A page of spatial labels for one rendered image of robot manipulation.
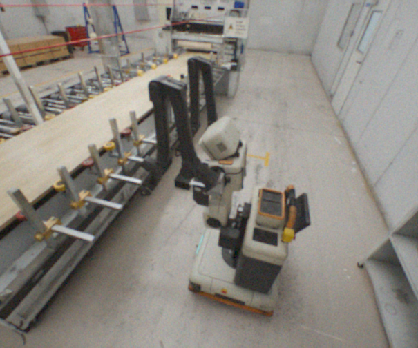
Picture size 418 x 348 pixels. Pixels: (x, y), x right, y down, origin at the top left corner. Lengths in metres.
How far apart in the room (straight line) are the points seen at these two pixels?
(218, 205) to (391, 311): 1.57
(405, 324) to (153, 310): 1.83
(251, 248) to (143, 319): 1.06
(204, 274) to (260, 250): 0.60
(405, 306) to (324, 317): 0.61
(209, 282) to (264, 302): 0.40
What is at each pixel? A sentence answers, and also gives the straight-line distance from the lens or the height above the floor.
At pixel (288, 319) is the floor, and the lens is 2.07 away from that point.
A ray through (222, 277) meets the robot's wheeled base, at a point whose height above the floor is 0.28.
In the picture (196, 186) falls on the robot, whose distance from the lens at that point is 1.22.
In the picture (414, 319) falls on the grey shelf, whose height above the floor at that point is 0.14.
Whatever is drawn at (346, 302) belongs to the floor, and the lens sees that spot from 2.33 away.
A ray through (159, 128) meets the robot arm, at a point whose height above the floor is 1.43.
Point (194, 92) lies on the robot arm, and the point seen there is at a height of 1.45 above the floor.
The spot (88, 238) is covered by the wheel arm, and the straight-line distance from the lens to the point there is 1.36.
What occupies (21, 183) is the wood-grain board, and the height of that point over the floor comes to 0.90.
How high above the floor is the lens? 1.86
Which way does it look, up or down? 39 degrees down
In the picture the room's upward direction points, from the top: 4 degrees clockwise
